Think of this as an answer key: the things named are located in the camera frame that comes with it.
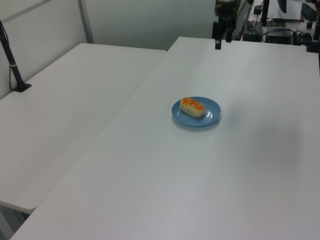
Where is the white sheet board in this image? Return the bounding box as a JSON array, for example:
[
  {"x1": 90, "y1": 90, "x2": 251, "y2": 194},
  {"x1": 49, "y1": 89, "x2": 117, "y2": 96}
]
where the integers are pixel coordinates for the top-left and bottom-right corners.
[{"x1": 266, "y1": 0, "x2": 301, "y2": 21}]

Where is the orange glazed toy bread loaf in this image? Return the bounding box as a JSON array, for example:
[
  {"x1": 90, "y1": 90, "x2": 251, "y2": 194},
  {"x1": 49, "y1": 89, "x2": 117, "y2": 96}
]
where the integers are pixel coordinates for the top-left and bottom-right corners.
[{"x1": 179, "y1": 96, "x2": 207, "y2": 119}]

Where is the black camera stand pole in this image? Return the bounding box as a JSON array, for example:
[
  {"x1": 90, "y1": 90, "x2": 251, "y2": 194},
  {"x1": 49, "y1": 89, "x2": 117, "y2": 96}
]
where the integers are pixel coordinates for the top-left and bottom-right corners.
[{"x1": 0, "y1": 19, "x2": 33, "y2": 94}]

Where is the black clamp stand base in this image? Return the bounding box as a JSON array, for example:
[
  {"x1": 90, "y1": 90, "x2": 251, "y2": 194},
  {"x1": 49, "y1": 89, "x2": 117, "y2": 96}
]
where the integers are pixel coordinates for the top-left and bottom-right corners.
[{"x1": 305, "y1": 34, "x2": 320, "y2": 54}]

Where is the blue plastic plate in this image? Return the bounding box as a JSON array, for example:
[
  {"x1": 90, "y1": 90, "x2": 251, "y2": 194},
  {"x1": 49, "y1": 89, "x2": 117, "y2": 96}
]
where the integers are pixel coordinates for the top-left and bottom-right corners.
[{"x1": 171, "y1": 96, "x2": 223, "y2": 128}]

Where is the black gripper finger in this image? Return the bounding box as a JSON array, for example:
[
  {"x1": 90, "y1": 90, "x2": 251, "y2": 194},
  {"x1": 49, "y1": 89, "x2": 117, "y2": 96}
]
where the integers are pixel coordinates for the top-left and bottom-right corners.
[
  {"x1": 212, "y1": 22, "x2": 223, "y2": 50},
  {"x1": 225, "y1": 20, "x2": 233, "y2": 43}
]

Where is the black vertical pole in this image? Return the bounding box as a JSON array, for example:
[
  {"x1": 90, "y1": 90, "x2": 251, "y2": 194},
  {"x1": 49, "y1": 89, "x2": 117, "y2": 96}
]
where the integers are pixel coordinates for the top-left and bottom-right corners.
[{"x1": 260, "y1": 0, "x2": 271, "y2": 27}]

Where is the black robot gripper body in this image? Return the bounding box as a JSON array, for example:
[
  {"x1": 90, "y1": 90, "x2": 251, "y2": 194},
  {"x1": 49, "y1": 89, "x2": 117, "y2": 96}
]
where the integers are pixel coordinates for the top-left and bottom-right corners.
[{"x1": 212, "y1": 0, "x2": 241, "y2": 30}]

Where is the grey metal partition post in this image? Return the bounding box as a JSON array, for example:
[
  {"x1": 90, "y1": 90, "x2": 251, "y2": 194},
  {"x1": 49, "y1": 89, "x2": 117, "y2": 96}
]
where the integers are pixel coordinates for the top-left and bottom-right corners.
[{"x1": 77, "y1": 0, "x2": 95, "y2": 45}]

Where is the black electronics box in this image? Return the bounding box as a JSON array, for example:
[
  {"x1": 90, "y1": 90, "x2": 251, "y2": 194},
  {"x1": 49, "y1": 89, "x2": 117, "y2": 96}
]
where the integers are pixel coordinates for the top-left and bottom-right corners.
[{"x1": 264, "y1": 28, "x2": 294, "y2": 46}]

